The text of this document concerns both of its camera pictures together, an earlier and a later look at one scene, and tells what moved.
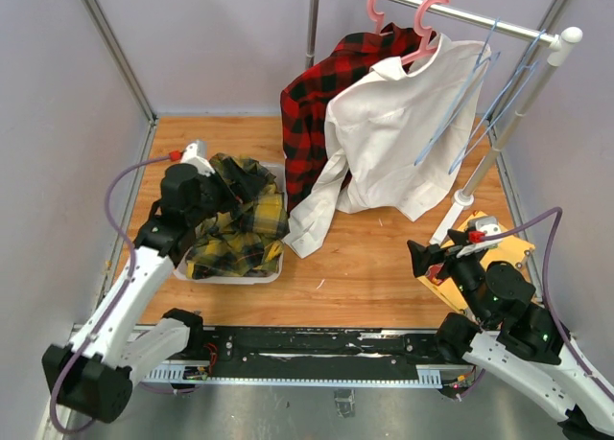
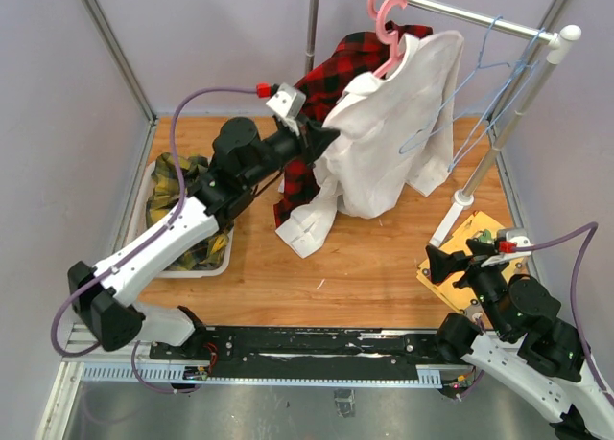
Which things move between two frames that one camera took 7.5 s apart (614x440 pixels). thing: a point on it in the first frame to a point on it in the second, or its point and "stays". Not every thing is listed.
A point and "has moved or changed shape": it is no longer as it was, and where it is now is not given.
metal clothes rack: x=558 y=40 stays
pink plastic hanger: x=422 y=26 to x=391 y=38
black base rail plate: x=319 y=352 stays
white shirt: x=394 y=139 has moved or changed shape
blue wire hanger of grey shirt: x=527 y=67 stays
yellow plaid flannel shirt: x=246 y=240 has moved or changed shape
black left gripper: x=229 y=196 to x=313 y=139
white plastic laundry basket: x=181 y=268 to x=140 y=222
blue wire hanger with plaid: x=485 y=60 to x=452 y=96
